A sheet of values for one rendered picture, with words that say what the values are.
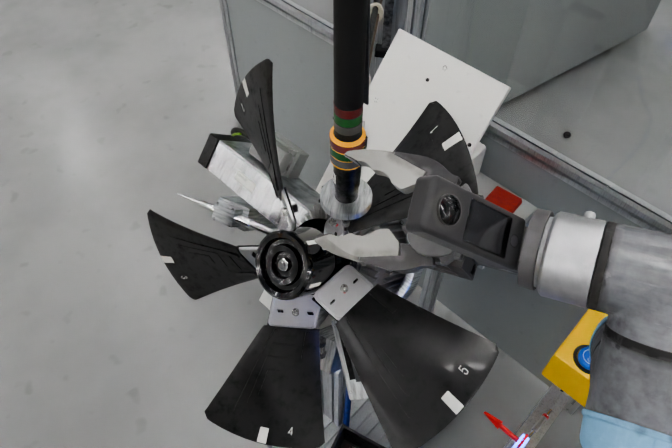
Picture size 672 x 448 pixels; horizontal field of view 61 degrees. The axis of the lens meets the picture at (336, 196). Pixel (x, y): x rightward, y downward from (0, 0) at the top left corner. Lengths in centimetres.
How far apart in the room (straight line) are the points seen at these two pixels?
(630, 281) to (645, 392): 8
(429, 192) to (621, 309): 18
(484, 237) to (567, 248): 7
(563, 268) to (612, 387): 10
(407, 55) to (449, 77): 10
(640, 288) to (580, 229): 6
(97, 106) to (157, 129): 39
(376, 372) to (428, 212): 53
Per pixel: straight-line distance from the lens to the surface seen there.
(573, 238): 50
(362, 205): 75
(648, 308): 50
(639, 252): 50
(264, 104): 101
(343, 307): 96
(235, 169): 124
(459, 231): 46
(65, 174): 300
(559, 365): 114
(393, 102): 117
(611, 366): 52
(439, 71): 114
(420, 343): 95
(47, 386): 241
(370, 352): 94
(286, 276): 97
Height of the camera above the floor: 203
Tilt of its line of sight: 51 degrees down
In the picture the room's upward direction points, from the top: straight up
